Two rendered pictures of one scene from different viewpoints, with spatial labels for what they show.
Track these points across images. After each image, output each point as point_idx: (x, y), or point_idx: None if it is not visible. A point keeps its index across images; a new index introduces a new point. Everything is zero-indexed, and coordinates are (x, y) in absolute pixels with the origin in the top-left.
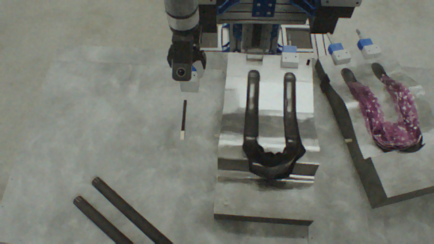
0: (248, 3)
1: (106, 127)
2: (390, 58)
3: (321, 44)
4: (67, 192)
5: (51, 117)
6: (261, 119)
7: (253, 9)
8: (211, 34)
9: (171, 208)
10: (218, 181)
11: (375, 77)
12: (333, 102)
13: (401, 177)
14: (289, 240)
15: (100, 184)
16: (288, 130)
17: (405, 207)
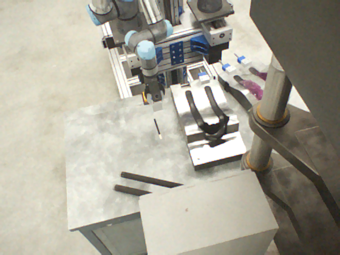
0: (167, 57)
1: (115, 146)
2: (257, 62)
3: (214, 73)
4: (107, 186)
5: (78, 152)
6: (201, 112)
7: (171, 61)
8: (142, 88)
9: (170, 173)
10: (190, 150)
11: (252, 74)
12: (235, 94)
13: None
14: (238, 169)
15: (126, 173)
16: (217, 113)
17: None
